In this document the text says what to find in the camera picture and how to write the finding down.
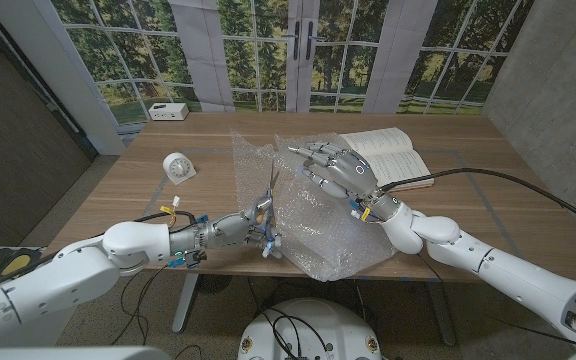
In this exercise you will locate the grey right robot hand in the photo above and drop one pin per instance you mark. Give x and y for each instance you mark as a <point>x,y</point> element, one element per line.
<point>355,172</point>

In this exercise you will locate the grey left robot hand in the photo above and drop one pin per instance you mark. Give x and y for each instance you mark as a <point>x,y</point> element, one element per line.
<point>233,231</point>

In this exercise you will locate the large clear bubble wrap sheet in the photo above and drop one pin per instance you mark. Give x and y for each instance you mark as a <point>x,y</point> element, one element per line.
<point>318,235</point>

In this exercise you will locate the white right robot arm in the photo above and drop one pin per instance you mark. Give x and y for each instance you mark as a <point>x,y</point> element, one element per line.
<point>443,230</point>

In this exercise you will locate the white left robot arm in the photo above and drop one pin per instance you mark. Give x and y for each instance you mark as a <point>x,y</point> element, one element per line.
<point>133,242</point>

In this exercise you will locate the open paperback book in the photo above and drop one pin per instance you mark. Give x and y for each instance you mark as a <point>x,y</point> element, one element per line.
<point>403,160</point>

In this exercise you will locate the white round kitchen timer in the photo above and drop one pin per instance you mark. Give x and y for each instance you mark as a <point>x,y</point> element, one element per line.
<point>178,169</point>

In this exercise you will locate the white table leg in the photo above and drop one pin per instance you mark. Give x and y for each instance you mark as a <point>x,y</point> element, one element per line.
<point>185,300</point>

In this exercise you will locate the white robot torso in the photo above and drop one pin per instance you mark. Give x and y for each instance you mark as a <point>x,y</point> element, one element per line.
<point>313,330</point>

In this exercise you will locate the white power socket box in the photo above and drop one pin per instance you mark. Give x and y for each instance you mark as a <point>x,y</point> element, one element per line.
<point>168,111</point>

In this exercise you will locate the grey table leg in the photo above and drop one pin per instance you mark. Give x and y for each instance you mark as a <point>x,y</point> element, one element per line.
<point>440,310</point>

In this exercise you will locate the printed forest window backdrop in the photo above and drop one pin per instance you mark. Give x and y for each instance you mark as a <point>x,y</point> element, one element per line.
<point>133,50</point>

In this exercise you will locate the dark brown door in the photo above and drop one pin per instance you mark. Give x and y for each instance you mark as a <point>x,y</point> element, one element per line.
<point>8,150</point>

